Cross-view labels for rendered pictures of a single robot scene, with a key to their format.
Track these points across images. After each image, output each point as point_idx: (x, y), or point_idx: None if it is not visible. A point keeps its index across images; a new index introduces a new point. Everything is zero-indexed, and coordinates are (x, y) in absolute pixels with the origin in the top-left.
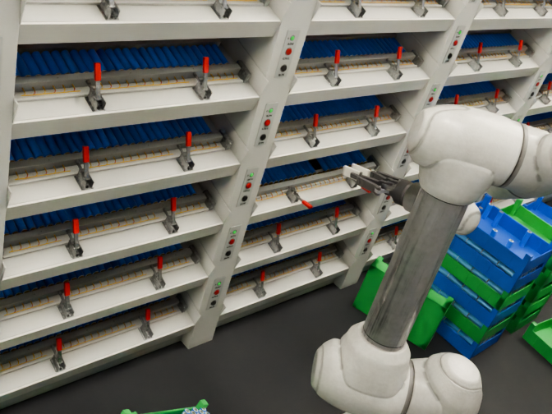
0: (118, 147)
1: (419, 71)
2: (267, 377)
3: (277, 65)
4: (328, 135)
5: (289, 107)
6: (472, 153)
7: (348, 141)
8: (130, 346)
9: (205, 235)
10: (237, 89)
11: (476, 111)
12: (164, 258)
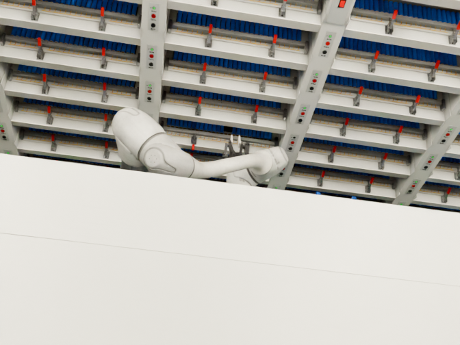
0: (72, 79)
1: (291, 92)
2: None
3: (146, 61)
4: (215, 112)
5: None
6: (122, 137)
7: (228, 120)
8: None
9: None
10: (129, 68)
11: (137, 117)
12: (116, 144)
